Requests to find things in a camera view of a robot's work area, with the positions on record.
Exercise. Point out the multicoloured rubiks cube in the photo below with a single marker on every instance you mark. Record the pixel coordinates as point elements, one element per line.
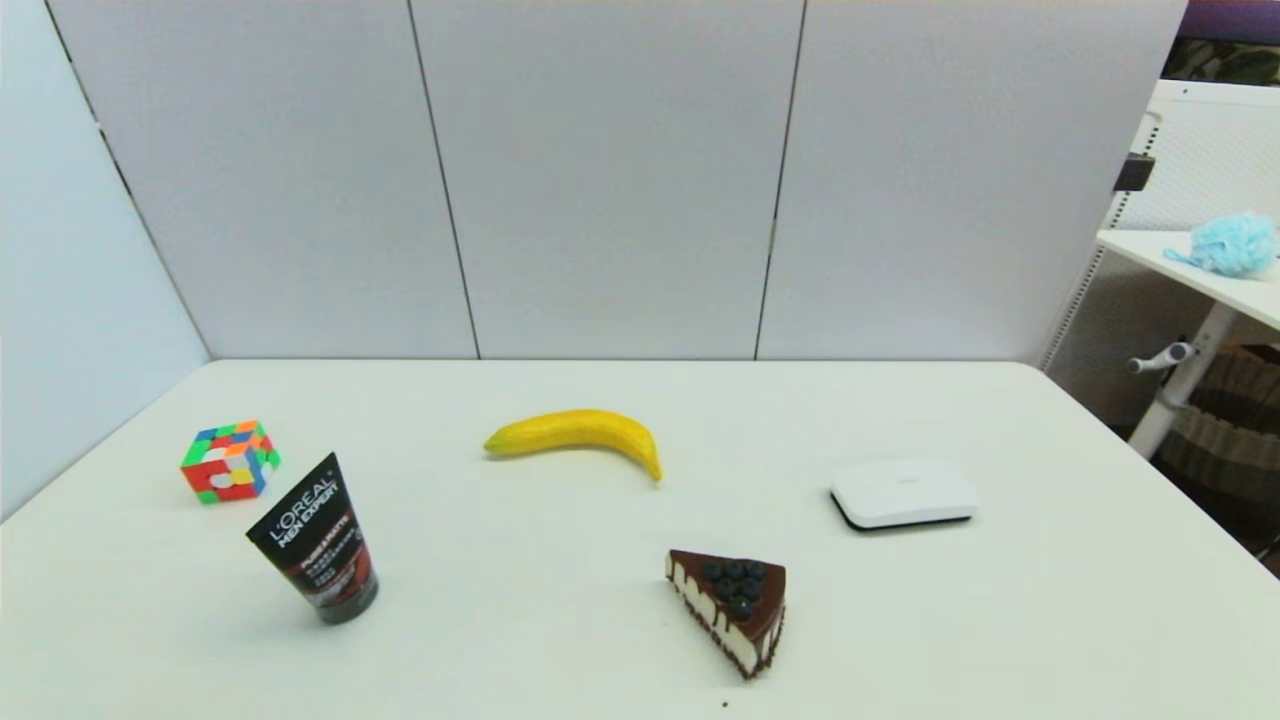
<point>232,462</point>

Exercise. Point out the yellow banana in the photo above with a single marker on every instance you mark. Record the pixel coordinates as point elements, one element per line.
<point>580,430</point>

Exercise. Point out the chocolate cake slice with blueberries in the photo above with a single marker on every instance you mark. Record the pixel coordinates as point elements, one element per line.
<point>740,612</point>

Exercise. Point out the white flat box, black base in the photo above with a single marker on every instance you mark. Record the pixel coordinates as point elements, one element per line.
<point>900,490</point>

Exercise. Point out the black L'Oreal cream tube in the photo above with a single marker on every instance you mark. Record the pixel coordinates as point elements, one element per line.
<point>310,540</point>

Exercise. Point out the small black box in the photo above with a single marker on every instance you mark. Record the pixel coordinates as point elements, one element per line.
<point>1134,172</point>

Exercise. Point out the white side table leg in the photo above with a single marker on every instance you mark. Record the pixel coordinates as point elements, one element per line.
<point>1186,390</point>

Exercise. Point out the white side table top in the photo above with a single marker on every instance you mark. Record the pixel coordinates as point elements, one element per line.
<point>1232,296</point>

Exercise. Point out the light blue fluffy puff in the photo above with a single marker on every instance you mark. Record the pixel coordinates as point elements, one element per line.
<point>1235,245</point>

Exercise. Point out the white perforated panel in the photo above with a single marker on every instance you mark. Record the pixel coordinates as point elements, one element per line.
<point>1210,150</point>

